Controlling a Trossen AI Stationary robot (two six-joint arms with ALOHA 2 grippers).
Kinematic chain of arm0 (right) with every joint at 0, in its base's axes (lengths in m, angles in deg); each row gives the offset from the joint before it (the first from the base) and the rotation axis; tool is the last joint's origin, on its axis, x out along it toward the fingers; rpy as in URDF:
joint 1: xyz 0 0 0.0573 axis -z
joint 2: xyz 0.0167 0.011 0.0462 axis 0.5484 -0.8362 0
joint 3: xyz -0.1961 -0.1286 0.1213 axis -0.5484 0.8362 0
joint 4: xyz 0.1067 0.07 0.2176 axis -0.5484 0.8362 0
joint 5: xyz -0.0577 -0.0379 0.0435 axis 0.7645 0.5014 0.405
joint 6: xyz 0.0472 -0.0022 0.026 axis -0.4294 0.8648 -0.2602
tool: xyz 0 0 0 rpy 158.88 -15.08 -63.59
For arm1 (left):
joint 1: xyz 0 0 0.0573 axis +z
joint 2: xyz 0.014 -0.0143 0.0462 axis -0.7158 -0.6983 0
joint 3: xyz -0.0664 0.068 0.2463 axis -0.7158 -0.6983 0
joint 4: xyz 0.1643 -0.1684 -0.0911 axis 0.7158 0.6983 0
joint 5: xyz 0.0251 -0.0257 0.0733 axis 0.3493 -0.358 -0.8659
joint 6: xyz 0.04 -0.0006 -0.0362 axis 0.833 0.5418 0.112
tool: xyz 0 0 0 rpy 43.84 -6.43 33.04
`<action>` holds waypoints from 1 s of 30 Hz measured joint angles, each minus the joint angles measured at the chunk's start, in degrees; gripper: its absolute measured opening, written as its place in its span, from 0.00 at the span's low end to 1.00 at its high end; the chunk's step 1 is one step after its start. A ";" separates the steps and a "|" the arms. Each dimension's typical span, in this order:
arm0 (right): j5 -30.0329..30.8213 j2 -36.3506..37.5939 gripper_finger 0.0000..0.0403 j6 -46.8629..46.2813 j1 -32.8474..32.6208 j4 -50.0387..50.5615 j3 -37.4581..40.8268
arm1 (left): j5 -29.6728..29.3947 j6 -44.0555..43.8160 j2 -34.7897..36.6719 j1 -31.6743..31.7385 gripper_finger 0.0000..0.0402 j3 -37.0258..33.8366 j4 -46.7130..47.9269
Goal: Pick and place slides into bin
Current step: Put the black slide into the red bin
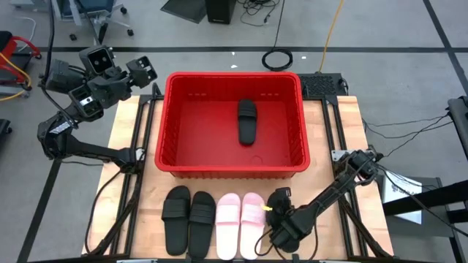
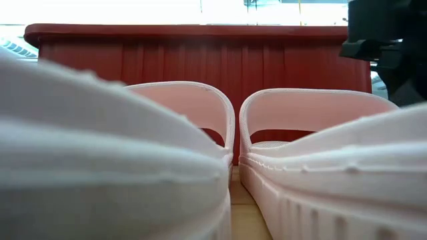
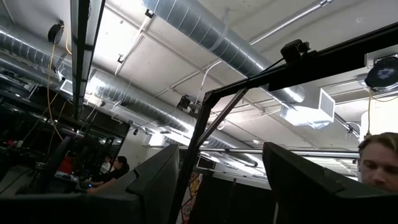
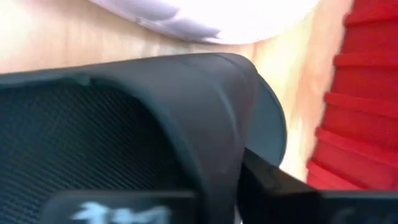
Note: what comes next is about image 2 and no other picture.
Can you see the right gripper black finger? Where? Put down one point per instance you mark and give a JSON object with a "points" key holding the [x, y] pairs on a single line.
{"points": [[408, 88]]}

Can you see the pink foam slide sandal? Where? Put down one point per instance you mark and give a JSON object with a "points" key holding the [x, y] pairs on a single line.
{"points": [[333, 186], [83, 150]]}

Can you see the red plastic ribbed bin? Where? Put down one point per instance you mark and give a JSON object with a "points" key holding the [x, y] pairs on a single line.
{"points": [[200, 53]]}

